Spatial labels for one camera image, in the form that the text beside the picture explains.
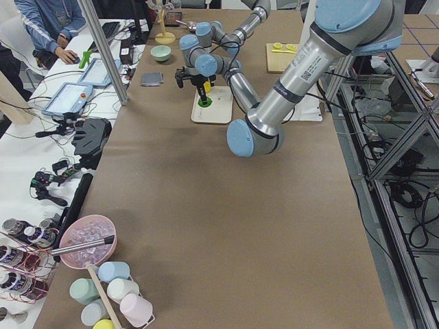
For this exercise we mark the white rabbit tray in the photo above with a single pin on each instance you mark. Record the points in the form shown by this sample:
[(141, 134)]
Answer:
[(219, 112)]

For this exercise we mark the seated person in blue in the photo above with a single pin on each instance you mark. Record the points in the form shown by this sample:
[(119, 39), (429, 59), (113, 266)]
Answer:
[(51, 26)]

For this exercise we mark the green lime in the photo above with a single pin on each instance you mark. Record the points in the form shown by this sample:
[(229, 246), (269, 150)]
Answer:
[(205, 103)]

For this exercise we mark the copper wire bottle rack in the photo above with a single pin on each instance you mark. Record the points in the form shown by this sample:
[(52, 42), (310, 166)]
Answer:
[(26, 271)]

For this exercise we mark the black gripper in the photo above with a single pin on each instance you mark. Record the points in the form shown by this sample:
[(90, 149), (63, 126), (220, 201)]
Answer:
[(198, 81)]

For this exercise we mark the black device holder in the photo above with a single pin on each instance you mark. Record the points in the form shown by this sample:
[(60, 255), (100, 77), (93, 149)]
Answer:
[(90, 137)]

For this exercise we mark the aluminium frame post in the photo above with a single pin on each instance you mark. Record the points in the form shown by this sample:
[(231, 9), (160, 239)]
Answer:
[(97, 33)]

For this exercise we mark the pink cup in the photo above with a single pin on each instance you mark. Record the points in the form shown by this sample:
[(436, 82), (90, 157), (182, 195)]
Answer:
[(137, 310)]

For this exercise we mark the wooden mug tree stand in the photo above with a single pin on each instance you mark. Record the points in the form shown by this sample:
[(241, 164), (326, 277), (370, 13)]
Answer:
[(163, 37)]

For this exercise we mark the pink bowl with ice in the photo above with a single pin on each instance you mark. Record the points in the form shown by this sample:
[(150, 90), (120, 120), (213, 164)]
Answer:
[(85, 230)]

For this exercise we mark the yellow plastic knife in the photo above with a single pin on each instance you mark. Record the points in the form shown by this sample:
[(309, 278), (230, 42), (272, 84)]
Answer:
[(283, 51)]

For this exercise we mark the grey folded cloth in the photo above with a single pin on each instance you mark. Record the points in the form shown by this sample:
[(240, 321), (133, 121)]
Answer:
[(152, 79)]

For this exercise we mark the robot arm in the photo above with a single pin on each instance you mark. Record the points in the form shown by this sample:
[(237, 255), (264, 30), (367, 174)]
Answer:
[(212, 51), (340, 28)]

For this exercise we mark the wooden cutting board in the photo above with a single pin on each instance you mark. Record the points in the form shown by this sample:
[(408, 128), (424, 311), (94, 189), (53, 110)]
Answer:
[(278, 62)]

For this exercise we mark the blue teach pendant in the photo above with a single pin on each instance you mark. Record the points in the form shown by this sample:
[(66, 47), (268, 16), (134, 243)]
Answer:
[(70, 99), (95, 74)]

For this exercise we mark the yellow lemon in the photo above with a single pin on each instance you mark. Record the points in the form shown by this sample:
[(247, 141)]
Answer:
[(207, 86)]

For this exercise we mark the grey blue cup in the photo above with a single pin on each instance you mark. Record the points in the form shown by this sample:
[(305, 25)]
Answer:
[(94, 312)]

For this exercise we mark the black framed tray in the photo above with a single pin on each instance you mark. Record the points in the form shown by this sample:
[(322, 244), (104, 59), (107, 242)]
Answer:
[(172, 19)]

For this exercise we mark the mint green cup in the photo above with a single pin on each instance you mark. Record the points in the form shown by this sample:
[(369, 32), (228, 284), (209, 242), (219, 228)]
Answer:
[(83, 290)]

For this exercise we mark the metal tongs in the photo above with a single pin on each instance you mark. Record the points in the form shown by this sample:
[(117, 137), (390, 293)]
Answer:
[(109, 240)]

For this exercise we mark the mint green bowl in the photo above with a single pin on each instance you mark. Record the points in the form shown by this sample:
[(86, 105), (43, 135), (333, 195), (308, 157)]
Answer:
[(161, 53)]

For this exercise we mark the metal scoop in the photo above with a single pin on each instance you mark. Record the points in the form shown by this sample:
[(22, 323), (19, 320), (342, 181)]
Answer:
[(189, 25)]

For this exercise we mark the yellow cup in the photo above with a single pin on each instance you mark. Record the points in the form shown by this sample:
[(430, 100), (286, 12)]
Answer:
[(104, 324)]

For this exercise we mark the light blue cup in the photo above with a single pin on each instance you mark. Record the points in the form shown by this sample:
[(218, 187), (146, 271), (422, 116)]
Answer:
[(111, 270)]

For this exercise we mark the white cup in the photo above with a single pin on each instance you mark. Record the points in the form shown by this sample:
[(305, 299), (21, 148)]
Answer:
[(118, 288)]

